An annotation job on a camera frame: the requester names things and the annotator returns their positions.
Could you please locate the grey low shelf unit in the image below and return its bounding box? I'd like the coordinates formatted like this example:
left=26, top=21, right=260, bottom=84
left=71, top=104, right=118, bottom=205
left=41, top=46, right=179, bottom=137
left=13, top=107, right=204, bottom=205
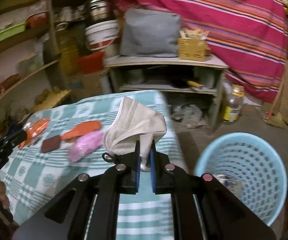
left=105, top=55, right=228, bottom=131

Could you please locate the oil bottle yellow cap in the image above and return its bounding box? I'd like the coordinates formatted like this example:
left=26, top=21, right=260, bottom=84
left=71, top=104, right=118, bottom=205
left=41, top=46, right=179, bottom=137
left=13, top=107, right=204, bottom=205
left=223, top=85, right=245, bottom=124

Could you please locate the clear plastic bag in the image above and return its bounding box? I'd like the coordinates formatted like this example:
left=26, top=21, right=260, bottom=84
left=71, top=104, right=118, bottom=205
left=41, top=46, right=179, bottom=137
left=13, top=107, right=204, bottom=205
left=23, top=118, right=50, bottom=144

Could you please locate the dark red square pad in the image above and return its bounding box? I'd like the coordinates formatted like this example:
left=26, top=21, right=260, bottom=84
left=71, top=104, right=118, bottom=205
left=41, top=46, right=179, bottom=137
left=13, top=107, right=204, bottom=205
left=41, top=135, right=61, bottom=153

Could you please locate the metal pot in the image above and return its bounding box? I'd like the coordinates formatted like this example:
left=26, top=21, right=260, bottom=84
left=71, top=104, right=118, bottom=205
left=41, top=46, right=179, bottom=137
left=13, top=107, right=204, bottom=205
left=86, top=0, right=111, bottom=23

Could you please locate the red plastic basin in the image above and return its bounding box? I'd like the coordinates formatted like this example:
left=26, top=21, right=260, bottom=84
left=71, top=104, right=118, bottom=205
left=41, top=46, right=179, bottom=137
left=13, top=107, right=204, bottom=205
left=76, top=51, right=104, bottom=74

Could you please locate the green plastic tray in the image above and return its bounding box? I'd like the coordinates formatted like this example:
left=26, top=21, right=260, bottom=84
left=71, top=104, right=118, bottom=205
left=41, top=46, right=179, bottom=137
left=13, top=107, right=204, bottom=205
left=0, top=22, right=26, bottom=42

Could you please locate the white plastic bucket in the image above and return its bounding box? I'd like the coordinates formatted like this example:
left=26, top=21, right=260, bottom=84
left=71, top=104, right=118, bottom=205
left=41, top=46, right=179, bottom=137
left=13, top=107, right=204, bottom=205
left=85, top=20, right=120, bottom=59

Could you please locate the pink plastic wrapper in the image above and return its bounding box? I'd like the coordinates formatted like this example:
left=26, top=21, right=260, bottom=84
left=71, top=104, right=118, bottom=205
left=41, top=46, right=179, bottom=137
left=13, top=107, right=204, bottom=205
left=69, top=130, right=104, bottom=163

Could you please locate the grey cushion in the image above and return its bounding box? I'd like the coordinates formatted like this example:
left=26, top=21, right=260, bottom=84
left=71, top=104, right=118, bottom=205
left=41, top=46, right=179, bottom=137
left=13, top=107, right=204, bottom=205
left=120, top=9, right=181, bottom=57

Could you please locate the yellow chopstick holder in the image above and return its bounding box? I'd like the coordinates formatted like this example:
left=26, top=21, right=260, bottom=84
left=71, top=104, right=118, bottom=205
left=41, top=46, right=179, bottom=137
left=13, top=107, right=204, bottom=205
left=178, top=28, right=209, bottom=61

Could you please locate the light blue plastic basket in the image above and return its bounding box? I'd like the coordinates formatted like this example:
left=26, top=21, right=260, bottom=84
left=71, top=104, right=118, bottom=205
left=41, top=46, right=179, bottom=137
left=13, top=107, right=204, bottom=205
left=194, top=132, right=288, bottom=226

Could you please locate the wooden handled tool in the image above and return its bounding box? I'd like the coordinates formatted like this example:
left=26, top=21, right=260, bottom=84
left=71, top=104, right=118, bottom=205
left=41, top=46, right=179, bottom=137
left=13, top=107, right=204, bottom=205
left=187, top=81, right=204, bottom=89

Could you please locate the cardboard box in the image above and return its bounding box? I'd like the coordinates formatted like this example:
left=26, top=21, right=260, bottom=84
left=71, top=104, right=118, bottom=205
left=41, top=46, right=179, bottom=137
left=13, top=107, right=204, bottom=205
left=68, top=70, right=112, bottom=101

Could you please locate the green checkered tablecloth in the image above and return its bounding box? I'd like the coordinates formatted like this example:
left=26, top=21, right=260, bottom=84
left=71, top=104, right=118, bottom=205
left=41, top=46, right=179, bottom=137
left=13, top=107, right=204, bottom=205
left=0, top=90, right=187, bottom=239

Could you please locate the striped pink cloth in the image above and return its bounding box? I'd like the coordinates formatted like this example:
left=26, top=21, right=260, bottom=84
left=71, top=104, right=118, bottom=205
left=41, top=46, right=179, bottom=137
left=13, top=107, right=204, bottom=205
left=113, top=0, right=288, bottom=102

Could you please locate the wooden wall shelf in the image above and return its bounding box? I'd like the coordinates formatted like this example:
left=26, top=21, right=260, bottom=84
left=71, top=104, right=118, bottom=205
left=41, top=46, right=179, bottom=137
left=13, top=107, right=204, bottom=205
left=0, top=0, right=67, bottom=120

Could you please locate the yellow egg tray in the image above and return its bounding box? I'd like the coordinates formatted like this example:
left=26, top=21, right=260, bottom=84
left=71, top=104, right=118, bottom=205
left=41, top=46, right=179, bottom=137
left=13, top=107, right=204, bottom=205
left=31, top=89, right=71, bottom=113

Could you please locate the white face mask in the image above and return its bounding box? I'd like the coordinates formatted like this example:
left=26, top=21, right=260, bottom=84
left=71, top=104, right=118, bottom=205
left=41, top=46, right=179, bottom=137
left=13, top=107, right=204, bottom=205
left=103, top=96, right=167, bottom=172

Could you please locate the long orange wrapper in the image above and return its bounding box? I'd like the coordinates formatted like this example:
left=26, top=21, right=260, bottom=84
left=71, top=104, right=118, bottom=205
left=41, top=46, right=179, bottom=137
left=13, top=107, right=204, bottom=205
left=61, top=121, right=101, bottom=140

